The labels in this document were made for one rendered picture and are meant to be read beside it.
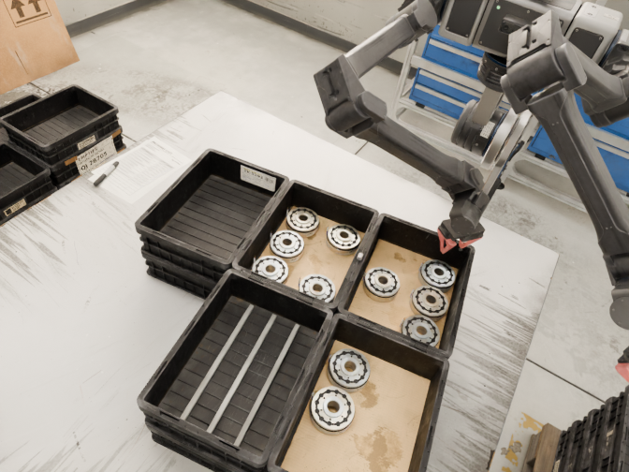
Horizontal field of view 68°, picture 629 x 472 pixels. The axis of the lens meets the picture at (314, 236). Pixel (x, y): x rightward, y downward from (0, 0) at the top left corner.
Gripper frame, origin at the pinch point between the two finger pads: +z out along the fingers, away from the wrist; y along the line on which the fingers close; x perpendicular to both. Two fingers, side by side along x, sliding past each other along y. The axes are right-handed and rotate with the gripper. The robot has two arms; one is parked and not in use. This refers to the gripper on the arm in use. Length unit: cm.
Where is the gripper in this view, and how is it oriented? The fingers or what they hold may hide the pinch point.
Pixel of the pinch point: (452, 247)
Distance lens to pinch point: 135.5
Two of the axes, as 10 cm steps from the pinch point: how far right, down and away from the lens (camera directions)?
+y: 9.2, -2.1, 3.2
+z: -1.1, 6.6, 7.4
